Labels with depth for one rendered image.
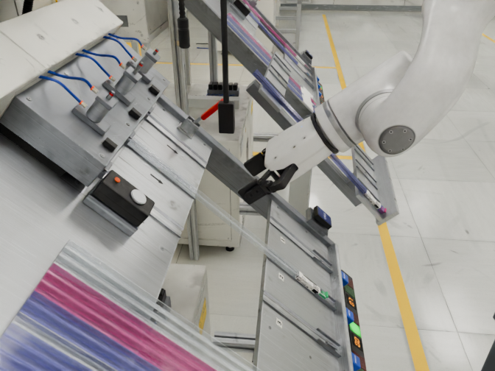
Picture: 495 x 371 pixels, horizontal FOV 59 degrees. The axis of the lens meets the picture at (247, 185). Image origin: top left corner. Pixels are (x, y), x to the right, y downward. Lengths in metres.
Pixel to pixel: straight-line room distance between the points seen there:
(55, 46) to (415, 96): 0.49
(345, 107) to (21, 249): 0.46
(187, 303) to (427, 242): 1.57
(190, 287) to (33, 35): 0.68
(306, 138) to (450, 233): 1.90
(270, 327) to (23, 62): 0.52
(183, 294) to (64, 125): 0.61
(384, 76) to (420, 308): 1.49
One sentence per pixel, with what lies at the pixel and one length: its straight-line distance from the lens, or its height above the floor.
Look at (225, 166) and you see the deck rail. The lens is 0.97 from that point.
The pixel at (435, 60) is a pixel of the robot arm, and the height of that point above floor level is 1.25.
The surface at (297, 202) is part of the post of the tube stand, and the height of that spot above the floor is 0.66.
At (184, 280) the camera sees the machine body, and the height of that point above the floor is 0.62.
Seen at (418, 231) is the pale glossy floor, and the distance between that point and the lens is 2.46.
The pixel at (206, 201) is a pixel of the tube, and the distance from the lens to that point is 0.78.
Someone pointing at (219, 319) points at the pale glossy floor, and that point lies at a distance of 1.87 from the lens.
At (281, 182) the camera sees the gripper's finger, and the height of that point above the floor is 1.06.
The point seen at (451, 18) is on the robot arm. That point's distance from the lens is 0.63.
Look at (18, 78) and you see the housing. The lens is 0.60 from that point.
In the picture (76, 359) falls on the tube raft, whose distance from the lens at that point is 0.50.
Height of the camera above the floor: 1.40
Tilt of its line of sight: 32 degrees down
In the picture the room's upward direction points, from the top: straight up
